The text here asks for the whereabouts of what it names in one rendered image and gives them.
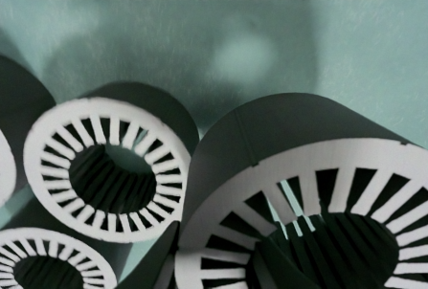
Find pale teal flat slab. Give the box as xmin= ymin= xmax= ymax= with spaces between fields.
xmin=0 ymin=0 xmax=428 ymax=150

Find dark grey cylinder with white slotted end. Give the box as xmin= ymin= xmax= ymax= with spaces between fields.
xmin=0 ymin=197 xmax=135 ymax=289
xmin=175 ymin=93 xmax=428 ymax=289
xmin=0 ymin=56 xmax=59 ymax=209

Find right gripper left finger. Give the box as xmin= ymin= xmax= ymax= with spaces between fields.
xmin=113 ymin=220 xmax=181 ymax=289

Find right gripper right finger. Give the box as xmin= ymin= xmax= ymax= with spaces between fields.
xmin=246 ymin=233 xmax=321 ymax=289

